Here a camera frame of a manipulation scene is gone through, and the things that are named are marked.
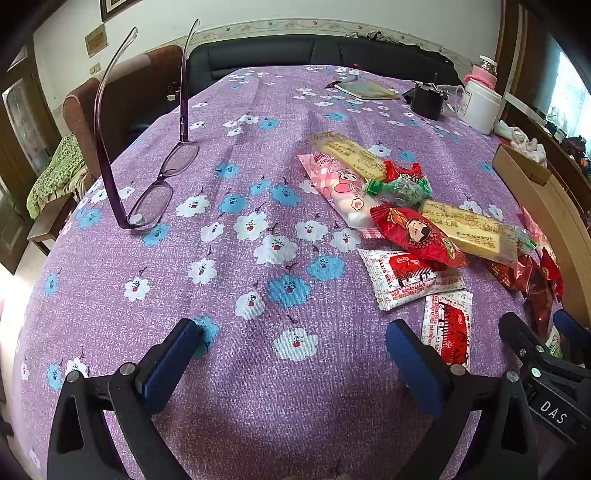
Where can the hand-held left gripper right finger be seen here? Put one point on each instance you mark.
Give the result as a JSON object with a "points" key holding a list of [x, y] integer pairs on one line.
{"points": [[413, 369]]}

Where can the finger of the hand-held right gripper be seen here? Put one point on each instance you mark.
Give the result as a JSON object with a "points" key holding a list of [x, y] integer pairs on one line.
{"points": [[575, 330], [521, 337]]}

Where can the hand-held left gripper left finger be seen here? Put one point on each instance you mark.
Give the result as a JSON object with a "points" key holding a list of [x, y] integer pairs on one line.
{"points": [[171, 364]]}

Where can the white red snack packet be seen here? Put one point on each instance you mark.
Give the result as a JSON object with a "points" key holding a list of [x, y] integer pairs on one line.
{"points": [[401, 277], [448, 327]]}

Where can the cardboard box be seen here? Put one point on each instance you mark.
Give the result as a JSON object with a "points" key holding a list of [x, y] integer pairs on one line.
{"points": [[554, 203]]}

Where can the green twisted candy packet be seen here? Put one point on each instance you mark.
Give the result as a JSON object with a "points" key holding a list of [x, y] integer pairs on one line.
{"points": [[401, 191]]}

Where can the yellow biscuit packet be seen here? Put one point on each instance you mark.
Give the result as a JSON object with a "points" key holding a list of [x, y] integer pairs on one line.
{"points": [[475, 230], [351, 154]]}

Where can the small green candy packet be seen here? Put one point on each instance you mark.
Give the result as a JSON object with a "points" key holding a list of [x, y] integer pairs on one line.
{"points": [[525, 240]]}

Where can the purple floral tablecloth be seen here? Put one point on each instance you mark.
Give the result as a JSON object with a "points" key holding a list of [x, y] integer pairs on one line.
{"points": [[258, 406]]}

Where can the red cartoon snack packet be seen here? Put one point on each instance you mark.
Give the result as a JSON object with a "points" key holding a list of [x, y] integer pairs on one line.
{"points": [[415, 230]]}

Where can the black orange gadget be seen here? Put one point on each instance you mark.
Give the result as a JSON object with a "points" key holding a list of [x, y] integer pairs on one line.
{"points": [[575, 147]]}

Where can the wooden stool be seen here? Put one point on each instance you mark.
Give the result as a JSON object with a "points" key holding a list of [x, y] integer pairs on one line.
{"points": [[46, 226]]}

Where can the pink marshmallow packet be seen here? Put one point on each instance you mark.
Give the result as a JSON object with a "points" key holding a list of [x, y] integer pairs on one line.
{"points": [[341, 189]]}

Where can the white crumpled cloth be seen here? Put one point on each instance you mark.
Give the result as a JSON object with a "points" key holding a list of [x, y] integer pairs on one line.
{"points": [[521, 141]]}

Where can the small red candy packet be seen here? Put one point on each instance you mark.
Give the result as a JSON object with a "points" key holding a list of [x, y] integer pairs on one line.
{"points": [[404, 171]]}

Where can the purple eyeglasses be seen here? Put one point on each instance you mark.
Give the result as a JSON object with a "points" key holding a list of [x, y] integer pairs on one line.
{"points": [[182, 159]]}

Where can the green patterned cloth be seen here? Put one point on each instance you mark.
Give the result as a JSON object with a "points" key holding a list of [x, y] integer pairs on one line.
{"points": [[55, 170]]}

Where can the wooden sideboard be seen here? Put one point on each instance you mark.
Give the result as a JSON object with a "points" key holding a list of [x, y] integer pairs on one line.
{"points": [[521, 108]]}

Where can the white jar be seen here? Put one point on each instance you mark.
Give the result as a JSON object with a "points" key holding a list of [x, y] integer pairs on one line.
{"points": [[482, 108]]}

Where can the shiny glass pane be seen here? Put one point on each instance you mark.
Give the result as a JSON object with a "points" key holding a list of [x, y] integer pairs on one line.
{"points": [[570, 92]]}

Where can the clear glass cup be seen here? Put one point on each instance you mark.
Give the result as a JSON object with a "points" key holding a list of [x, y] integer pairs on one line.
{"points": [[455, 97]]}

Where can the black cup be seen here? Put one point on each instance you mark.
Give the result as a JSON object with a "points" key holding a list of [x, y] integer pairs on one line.
{"points": [[427, 104]]}

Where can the pink sleeved bottle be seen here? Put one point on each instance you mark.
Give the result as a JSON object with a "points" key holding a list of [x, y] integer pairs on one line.
{"points": [[482, 76]]}

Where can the small black device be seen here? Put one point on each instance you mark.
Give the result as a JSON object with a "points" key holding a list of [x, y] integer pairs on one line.
{"points": [[173, 91]]}

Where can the brown armchair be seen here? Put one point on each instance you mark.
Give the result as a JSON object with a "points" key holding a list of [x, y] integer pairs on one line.
{"points": [[138, 92]]}

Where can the yellow green notebook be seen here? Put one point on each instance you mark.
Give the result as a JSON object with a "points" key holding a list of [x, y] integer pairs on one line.
{"points": [[369, 90]]}

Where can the wooden glass door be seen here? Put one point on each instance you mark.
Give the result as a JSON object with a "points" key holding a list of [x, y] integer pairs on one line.
{"points": [[23, 115]]}

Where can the black pen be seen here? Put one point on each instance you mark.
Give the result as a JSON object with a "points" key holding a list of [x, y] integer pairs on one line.
{"points": [[339, 83]]}

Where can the black leather sofa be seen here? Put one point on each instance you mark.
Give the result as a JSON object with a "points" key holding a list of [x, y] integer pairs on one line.
{"points": [[277, 50]]}

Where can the framed painting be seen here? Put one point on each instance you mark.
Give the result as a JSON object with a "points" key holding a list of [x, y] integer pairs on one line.
{"points": [[113, 7]]}

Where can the gold wall plaque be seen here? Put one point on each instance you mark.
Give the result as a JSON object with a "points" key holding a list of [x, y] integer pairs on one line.
{"points": [[96, 41]]}

